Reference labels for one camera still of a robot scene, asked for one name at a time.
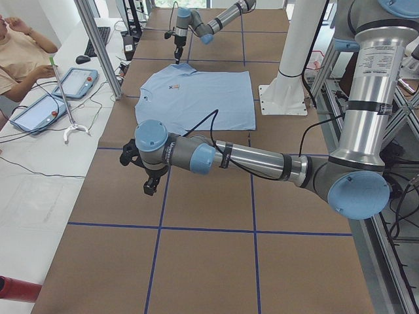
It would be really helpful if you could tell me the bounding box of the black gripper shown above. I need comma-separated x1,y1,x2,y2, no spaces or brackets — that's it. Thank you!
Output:
142,162,170,196
174,35,184,63

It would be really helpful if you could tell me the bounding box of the aluminium frame rack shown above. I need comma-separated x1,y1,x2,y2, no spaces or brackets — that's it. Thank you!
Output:
310,39,419,314

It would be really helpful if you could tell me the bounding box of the black power adapter box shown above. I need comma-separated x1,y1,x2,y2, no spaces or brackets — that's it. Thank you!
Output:
122,35,136,61

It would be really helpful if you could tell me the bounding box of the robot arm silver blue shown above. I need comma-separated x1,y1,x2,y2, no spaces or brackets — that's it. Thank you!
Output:
124,1,418,220
164,0,256,64

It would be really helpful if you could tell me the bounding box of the black keyboard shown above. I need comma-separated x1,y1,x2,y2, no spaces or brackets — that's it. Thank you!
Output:
83,26,111,58

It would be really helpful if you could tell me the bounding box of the metal reacher grabber stick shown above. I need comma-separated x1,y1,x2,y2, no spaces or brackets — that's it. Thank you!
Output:
49,56,90,145

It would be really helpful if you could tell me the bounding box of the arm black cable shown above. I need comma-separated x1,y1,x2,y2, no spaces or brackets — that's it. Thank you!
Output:
181,109,292,181

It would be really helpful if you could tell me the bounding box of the near blue teach pendant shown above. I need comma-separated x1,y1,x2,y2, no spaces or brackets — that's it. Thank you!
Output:
10,95,67,134

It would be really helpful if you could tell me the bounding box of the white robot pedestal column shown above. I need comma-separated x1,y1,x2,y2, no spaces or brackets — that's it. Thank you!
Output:
259,0,328,116

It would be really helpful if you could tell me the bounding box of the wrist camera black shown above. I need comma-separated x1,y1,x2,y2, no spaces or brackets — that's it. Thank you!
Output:
164,30,175,39
119,139,139,166

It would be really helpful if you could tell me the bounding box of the person in beige shirt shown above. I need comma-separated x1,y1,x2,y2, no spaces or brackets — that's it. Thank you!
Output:
0,14,60,131

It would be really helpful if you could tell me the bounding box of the aluminium frame post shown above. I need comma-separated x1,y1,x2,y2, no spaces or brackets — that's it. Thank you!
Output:
74,0,122,100

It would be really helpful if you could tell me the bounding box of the black computer mouse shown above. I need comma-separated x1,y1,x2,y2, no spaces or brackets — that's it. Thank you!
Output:
75,55,91,65

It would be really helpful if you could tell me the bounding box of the red fire extinguisher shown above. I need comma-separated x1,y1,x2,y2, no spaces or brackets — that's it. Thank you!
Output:
1,276,42,303

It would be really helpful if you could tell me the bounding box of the light blue t-shirt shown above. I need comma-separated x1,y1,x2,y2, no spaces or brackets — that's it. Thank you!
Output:
135,63,256,135

